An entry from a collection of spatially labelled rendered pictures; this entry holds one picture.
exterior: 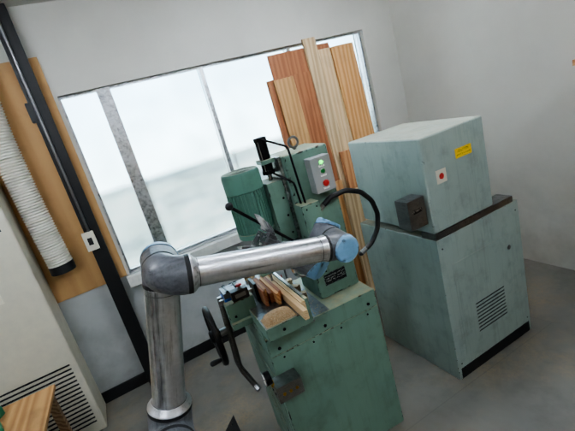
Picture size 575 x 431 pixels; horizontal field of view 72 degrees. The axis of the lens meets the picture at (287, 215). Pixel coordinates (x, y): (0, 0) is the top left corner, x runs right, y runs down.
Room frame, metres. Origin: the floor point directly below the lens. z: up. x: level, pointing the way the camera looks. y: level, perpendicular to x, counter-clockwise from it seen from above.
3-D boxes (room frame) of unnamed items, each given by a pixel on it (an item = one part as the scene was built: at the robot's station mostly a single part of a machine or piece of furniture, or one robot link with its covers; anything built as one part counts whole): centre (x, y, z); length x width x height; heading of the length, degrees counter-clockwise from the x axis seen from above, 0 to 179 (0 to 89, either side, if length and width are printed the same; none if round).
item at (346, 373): (1.82, 0.04, 0.35); 0.58 x 0.45 x 0.71; 109
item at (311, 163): (1.76, -0.19, 1.40); 0.10 x 0.06 x 0.16; 109
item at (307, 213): (1.71, -0.10, 1.22); 0.09 x 0.08 x 0.15; 109
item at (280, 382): (1.49, 0.20, 0.58); 0.12 x 0.08 x 0.08; 109
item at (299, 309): (1.70, 0.13, 0.92); 0.55 x 0.02 x 0.04; 19
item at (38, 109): (2.68, 1.32, 1.35); 0.12 x 0.10 x 2.70; 113
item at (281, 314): (1.51, 0.15, 0.92); 0.14 x 0.09 x 0.04; 109
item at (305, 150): (1.88, -0.12, 1.16); 0.22 x 0.22 x 0.72; 19
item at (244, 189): (1.78, 0.16, 1.35); 0.18 x 0.18 x 0.31
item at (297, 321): (1.74, 0.26, 0.87); 0.61 x 0.30 x 0.06; 19
